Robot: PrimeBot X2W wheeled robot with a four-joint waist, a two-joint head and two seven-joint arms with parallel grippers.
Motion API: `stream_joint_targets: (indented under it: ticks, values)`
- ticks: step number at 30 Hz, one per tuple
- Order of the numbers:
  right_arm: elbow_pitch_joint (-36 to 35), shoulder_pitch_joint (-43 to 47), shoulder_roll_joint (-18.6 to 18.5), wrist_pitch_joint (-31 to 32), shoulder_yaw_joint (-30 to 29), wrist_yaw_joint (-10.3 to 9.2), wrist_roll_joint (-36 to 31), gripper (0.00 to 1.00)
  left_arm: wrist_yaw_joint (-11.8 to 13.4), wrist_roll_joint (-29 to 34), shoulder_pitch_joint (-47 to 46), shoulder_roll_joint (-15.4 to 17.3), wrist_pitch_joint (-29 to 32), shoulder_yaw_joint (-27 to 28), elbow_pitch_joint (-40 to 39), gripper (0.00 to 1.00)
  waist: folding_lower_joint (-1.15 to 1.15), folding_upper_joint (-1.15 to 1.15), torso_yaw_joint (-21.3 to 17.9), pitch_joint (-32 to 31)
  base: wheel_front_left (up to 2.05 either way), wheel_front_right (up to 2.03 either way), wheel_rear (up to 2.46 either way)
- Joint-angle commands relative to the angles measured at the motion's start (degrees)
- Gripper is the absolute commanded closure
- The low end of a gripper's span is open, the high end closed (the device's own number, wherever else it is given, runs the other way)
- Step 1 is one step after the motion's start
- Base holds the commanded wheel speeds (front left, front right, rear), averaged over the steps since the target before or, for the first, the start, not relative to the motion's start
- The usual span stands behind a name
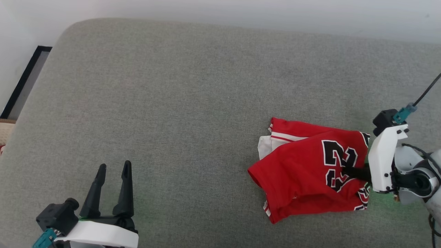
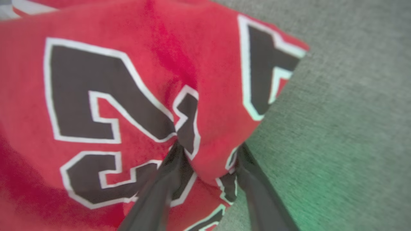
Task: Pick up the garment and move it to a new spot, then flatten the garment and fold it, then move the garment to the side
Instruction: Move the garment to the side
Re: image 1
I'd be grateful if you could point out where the red Bulls jersey shirt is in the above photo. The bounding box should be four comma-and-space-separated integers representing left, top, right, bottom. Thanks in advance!
248, 117, 372, 224

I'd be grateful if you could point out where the black framed panel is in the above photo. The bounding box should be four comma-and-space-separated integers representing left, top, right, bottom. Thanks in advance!
0, 46, 53, 120

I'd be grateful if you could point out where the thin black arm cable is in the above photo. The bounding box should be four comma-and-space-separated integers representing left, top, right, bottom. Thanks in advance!
428, 214, 441, 248

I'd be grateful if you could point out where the beige rug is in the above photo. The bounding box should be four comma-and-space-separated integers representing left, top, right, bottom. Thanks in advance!
0, 119, 16, 156

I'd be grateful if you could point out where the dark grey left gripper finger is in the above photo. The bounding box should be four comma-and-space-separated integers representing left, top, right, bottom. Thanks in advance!
80, 164, 107, 218
113, 161, 134, 218

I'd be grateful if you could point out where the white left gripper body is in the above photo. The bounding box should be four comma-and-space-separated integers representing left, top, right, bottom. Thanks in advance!
55, 215, 139, 248

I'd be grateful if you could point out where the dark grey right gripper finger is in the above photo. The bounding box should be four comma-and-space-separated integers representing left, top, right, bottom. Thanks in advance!
341, 165, 371, 182

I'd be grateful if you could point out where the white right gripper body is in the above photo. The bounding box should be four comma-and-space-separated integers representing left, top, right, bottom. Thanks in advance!
368, 124, 410, 194

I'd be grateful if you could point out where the black cable with teal plug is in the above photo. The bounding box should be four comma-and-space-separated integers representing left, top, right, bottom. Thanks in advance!
393, 72, 441, 125
33, 228, 58, 248

